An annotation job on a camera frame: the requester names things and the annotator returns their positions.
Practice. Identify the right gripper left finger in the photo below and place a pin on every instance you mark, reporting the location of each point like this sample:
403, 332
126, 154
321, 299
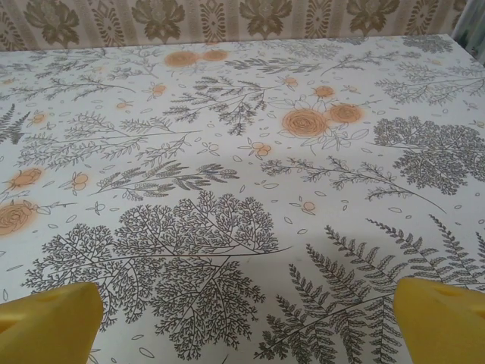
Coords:
45, 326

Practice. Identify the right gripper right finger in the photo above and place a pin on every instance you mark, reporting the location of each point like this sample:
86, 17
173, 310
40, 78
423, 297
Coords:
443, 326

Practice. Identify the floral patterned table cover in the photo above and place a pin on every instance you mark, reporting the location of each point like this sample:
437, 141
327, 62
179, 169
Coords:
242, 189

